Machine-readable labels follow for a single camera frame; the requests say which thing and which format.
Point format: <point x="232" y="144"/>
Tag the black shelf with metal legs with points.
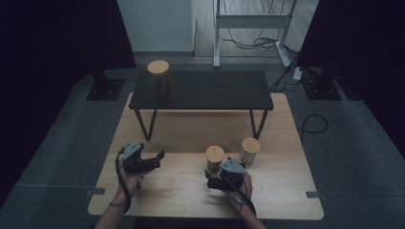
<point x="216" y="89"/>

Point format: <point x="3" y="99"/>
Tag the white power strip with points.
<point x="297" y="73"/>

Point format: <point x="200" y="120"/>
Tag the person's right hand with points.
<point x="245" y="194"/>

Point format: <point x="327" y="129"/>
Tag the dark curtain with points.
<point x="359" y="38"/>
<point x="47" y="47"/>

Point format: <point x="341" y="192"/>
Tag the wooden cup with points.
<point x="215" y="154"/>
<point x="250" y="145"/>

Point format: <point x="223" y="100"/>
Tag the grey tape marker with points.
<point x="312" y="194"/>
<point x="95" y="191"/>

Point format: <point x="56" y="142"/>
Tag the tall glass jar wooden lid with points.
<point x="158" y="67"/>

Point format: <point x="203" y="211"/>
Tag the white desk frame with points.
<point x="251" y="21"/>

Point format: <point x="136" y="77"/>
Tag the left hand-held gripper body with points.
<point x="132" y="151"/>

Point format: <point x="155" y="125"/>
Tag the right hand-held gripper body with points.
<point x="232" y="167"/>

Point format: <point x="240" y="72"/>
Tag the black stand base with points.
<point x="106" y="90"/>
<point x="320" y="90"/>

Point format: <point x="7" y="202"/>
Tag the person's left hand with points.
<point x="130" y="184"/>

